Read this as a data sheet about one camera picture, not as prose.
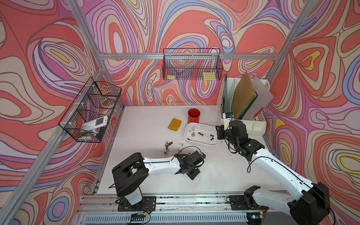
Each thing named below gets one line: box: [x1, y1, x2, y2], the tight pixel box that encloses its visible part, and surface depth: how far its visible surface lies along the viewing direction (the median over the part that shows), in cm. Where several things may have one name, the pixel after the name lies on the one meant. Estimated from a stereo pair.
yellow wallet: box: [167, 118, 182, 132], surface depth 109 cm
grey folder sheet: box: [243, 75, 274, 121], surface depth 91 cm
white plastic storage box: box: [184, 122, 220, 147], surface depth 103 cm
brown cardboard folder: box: [231, 71, 256, 120], surface depth 103 cm
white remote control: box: [81, 115, 108, 131], surface depth 70 cm
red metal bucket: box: [187, 108, 201, 125], surface depth 103 cm
